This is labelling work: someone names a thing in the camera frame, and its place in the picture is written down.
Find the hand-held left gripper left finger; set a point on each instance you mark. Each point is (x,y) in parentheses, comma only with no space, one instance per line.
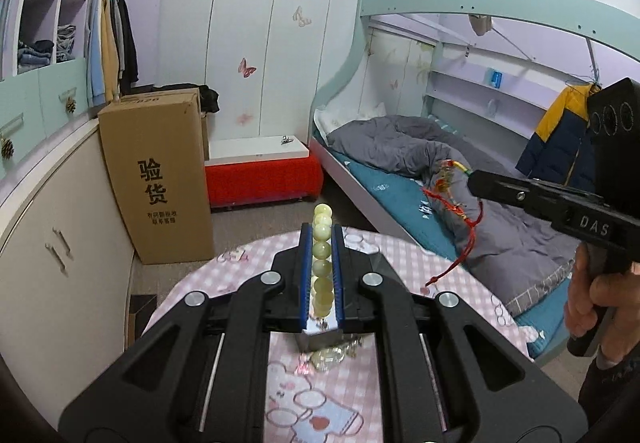
(305,283)

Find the person's right hand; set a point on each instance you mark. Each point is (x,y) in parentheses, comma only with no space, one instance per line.
(580,303)

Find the light blue hanging shirt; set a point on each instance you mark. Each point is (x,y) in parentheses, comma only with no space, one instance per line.
(94,63)

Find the shiny metal jewelry stand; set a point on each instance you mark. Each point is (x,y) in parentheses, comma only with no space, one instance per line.
(320,335)

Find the black hanging garment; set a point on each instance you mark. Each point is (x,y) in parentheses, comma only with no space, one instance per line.
(129,43)

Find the metal hair clip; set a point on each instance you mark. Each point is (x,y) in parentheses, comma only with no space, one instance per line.
(286,140)

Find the pinecone drawer knob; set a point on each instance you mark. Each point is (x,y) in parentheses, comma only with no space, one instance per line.
(71,106)
(7,148)

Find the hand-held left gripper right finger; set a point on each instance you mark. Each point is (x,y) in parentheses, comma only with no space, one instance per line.
(340,283)

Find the white low cabinet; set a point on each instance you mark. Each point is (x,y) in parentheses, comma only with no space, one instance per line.
(55,243)

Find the yellow hanging garment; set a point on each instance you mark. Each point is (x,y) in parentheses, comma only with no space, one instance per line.
(110,48)

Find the tall printed cardboard box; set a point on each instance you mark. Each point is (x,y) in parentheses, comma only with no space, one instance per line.
(160,173)

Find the person's dark clothing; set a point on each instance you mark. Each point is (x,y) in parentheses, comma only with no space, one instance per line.
(605,398)

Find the small blue box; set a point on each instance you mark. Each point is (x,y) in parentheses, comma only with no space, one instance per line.
(495,78)

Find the grey duvet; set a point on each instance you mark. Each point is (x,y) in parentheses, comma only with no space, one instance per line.
(510,233)

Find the folded jeans pile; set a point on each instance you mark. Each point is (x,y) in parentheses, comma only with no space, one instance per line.
(35,54)

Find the teal drawer cabinet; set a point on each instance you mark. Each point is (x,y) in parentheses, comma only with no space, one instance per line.
(45,98)

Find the teal bed sheet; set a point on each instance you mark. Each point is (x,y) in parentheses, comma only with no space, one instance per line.
(395,193)

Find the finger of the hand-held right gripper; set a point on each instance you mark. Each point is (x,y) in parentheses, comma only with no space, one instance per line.
(510,190)

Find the black bag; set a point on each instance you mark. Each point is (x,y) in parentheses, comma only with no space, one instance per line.
(205,95)

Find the white wardrobe with butterfly stickers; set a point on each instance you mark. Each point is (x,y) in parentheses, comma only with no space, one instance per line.
(260,33)

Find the red bench with white top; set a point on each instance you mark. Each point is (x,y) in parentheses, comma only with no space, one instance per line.
(260,178)

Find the yellow and navy jacket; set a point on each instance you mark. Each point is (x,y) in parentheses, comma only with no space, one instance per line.
(555,143)

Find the pink checked cartoon tablecloth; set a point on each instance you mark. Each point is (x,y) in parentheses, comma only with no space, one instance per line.
(310,403)

